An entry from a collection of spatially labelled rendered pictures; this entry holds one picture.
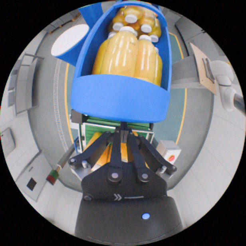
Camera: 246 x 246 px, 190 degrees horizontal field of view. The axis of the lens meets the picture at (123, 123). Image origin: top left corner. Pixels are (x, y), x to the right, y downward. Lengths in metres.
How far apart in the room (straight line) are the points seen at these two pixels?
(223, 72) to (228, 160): 2.58
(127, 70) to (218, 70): 0.68
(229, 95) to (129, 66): 0.68
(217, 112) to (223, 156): 1.35
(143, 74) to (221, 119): 2.88
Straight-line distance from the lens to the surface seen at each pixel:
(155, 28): 0.43
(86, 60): 0.31
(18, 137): 3.30
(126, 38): 0.19
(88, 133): 0.54
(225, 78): 0.73
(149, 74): 0.20
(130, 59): 0.16
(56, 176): 0.58
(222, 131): 2.95
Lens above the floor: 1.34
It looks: 71 degrees down
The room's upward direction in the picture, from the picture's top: 176 degrees clockwise
